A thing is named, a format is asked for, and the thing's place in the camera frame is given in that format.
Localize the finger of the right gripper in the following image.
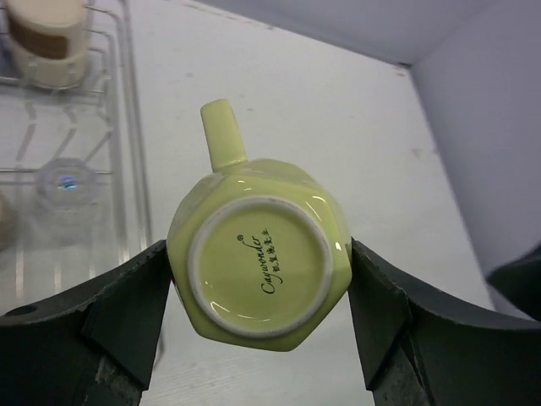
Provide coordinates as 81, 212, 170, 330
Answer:
488, 249, 540, 321

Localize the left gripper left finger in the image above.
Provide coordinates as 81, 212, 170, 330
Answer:
1, 240, 172, 405

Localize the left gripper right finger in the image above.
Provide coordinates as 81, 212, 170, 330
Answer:
348, 241, 540, 405

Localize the light green ceramic mug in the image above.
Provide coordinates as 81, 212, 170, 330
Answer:
167, 99, 352, 352

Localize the clear glass cup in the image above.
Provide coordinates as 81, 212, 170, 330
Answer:
35, 157, 98, 211

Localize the beige cup with brown band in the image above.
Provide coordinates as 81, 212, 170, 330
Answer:
3, 0, 89, 89

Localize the wire dish rack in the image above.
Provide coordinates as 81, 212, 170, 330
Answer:
1, 1, 150, 311

